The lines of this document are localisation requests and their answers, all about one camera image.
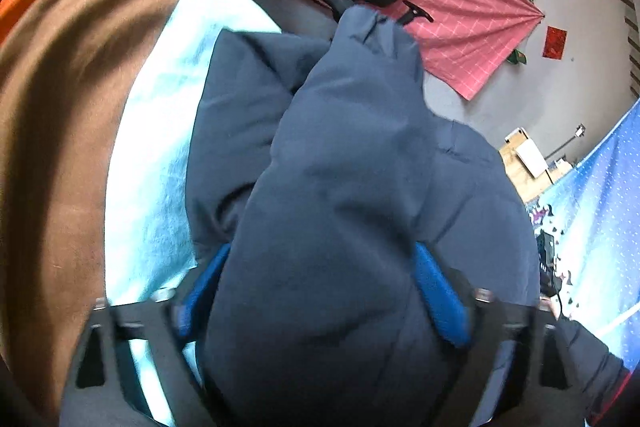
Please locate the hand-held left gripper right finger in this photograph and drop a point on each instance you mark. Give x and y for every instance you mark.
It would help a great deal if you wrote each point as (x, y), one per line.
(442, 302)

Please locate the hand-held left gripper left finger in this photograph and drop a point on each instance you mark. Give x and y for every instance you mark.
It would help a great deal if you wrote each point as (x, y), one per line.
(197, 292)

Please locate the dark navy jacket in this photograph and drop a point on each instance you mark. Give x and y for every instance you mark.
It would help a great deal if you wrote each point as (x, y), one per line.
(340, 207)

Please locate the person's right forearm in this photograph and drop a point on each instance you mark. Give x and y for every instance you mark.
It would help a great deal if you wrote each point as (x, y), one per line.
(590, 367)

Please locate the black device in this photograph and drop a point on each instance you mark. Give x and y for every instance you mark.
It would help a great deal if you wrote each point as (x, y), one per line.
(548, 262)

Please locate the light blue bed sheet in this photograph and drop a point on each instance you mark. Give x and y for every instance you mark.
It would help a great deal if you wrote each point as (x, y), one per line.
(160, 147)

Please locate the white board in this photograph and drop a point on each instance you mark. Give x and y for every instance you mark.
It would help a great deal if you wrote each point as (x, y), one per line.
(531, 158)

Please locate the blue printed cloth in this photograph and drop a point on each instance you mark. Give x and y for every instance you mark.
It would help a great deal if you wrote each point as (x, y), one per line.
(600, 227)

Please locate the white rod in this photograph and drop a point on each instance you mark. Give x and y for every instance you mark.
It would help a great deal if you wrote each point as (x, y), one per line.
(616, 321)

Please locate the brown blanket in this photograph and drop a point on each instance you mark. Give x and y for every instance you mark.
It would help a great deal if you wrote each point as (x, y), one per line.
(60, 132)

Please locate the green wall decoration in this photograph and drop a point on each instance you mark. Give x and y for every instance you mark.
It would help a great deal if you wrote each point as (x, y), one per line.
(518, 57)

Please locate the small red wall paper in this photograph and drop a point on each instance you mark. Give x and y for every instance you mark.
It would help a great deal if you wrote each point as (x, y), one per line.
(554, 43)

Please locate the red checked wall cloth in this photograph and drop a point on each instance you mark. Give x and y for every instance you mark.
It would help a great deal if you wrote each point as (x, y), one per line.
(465, 17)

